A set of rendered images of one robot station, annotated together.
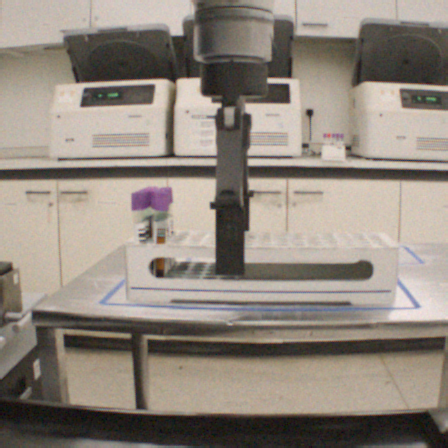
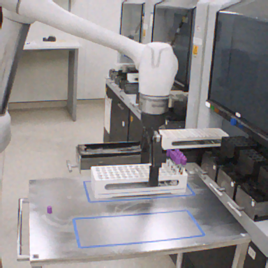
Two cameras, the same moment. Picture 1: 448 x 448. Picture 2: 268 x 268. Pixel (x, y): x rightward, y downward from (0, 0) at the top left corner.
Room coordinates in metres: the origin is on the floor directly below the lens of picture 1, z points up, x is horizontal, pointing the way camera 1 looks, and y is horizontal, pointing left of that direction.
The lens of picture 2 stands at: (1.74, -0.44, 1.41)
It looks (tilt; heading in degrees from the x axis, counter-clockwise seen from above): 22 degrees down; 156
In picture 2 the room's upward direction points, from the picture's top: 5 degrees clockwise
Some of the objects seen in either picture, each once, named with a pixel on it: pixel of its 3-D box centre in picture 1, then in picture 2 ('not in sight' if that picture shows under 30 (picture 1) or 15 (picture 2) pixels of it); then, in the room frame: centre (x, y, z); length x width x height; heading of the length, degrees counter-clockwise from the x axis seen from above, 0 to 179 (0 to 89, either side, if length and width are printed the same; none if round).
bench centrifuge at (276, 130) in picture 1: (239, 85); not in sight; (2.90, -0.06, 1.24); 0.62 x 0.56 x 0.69; 178
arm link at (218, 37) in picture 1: (233, 40); (153, 102); (0.67, -0.01, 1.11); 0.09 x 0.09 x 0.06
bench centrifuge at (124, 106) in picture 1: (120, 93); not in sight; (2.93, 0.52, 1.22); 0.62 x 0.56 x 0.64; 175
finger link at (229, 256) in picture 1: (230, 241); (144, 162); (0.62, 0.00, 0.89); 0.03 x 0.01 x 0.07; 85
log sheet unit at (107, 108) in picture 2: not in sight; (106, 112); (-1.43, 0.41, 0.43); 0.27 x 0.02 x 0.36; 177
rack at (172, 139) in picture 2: not in sight; (193, 139); (0.32, 0.33, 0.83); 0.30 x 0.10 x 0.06; 87
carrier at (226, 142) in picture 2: not in sight; (229, 148); (0.47, 0.42, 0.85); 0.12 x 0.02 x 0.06; 178
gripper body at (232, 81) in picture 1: (233, 103); (152, 125); (0.67, -0.01, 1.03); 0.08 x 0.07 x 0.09; 175
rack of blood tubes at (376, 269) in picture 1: (262, 265); (138, 179); (0.67, -0.04, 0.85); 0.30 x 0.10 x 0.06; 85
